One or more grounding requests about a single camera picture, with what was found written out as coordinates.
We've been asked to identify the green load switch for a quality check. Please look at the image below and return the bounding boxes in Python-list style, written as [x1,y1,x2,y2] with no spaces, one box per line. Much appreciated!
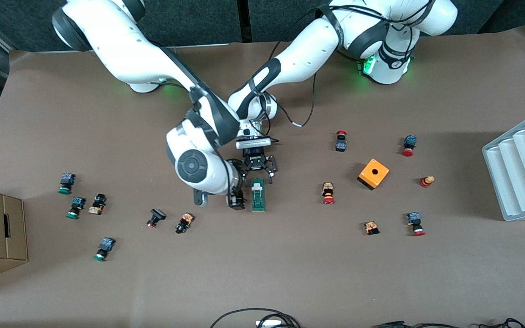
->
[251,178,267,212]

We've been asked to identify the black square button red block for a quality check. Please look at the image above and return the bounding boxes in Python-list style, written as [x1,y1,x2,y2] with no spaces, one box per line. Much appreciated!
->
[146,208,167,229]

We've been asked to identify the green mushroom push button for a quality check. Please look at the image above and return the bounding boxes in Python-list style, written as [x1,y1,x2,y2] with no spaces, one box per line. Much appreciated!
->
[66,196,86,220]
[93,237,116,262]
[58,173,77,195]

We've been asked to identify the red mushroom button blue block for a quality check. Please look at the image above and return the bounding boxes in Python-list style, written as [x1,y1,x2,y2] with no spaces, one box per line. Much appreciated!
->
[401,135,417,157]
[406,212,426,237]

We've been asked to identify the grey ribbed tray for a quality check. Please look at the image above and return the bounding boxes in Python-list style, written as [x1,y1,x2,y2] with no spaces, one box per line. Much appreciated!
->
[482,108,525,221]

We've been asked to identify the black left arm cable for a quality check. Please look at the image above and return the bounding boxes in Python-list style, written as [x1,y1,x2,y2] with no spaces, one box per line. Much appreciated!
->
[262,5,432,143]

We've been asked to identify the orange button enclosure box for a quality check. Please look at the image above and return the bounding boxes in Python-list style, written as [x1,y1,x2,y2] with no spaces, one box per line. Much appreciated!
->
[357,158,390,191]

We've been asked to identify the black looped cable bundle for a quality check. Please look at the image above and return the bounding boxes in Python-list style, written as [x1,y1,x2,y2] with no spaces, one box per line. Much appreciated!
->
[210,308,302,328]

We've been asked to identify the black cable with connector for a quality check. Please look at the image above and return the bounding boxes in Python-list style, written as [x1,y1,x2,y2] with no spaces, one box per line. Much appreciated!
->
[372,321,457,328]

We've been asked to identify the thin black curled cable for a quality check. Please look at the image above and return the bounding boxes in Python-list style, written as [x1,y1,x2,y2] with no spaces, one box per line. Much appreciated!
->
[478,318,525,328]

